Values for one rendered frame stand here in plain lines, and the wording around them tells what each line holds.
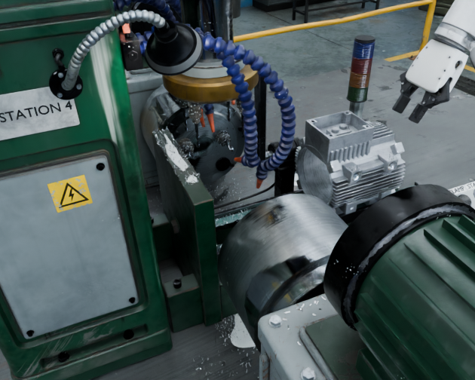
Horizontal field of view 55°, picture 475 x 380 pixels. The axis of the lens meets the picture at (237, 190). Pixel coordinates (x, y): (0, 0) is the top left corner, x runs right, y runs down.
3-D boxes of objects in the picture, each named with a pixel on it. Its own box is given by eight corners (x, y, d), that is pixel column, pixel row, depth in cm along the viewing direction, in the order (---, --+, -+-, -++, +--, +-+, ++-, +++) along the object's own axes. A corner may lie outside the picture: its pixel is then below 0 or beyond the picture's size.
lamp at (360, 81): (356, 90, 138) (357, 75, 135) (344, 82, 142) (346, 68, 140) (372, 86, 139) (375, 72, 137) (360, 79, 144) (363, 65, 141)
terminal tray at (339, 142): (327, 167, 104) (330, 139, 100) (303, 145, 112) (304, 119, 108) (370, 154, 108) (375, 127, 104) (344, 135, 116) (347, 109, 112)
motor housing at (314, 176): (331, 229, 110) (339, 162, 99) (292, 188, 124) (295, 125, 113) (398, 207, 116) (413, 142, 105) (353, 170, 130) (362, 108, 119)
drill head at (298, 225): (300, 474, 67) (312, 375, 52) (212, 297, 94) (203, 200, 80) (435, 406, 75) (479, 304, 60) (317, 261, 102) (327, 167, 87)
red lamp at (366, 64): (357, 75, 135) (360, 60, 132) (346, 68, 140) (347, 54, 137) (375, 72, 137) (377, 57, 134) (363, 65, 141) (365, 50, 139)
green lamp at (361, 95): (353, 103, 140) (356, 90, 138) (343, 96, 145) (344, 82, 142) (370, 99, 142) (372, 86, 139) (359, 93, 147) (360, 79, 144)
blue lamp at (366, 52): (360, 60, 132) (362, 44, 130) (347, 54, 137) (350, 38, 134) (377, 57, 134) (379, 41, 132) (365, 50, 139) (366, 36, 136)
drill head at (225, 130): (171, 214, 117) (159, 127, 102) (135, 142, 148) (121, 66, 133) (260, 190, 124) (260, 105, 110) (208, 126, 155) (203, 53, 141)
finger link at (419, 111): (443, 101, 99) (425, 129, 101) (433, 96, 101) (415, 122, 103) (435, 96, 97) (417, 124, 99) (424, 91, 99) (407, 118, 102)
